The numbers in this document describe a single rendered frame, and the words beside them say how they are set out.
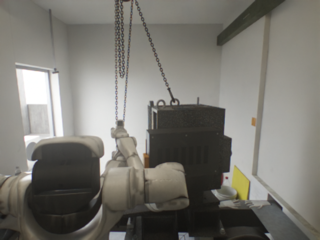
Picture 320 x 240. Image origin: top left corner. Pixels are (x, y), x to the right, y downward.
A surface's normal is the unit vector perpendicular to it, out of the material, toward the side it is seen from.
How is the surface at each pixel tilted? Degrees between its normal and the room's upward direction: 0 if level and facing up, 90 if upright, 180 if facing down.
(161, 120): 90
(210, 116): 90
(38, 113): 90
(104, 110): 90
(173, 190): 79
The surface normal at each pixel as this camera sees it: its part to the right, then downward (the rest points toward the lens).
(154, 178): 0.10, -0.65
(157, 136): 0.22, 0.16
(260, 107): -0.01, 0.17
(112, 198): 0.11, -0.10
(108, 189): 0.09, -0.43
